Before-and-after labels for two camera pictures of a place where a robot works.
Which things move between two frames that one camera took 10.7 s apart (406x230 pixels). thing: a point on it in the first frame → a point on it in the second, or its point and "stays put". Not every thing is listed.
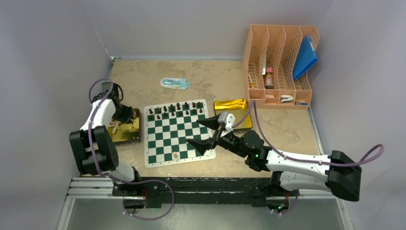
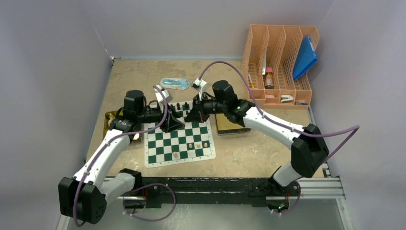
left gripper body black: [122, 114] → [153, 115]
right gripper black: [202, 147] → [196, 115]
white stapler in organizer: [286, 98] stays put
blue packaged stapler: [174, 83] stays put
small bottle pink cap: [269, 78] stays put
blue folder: [306, 58] stays put
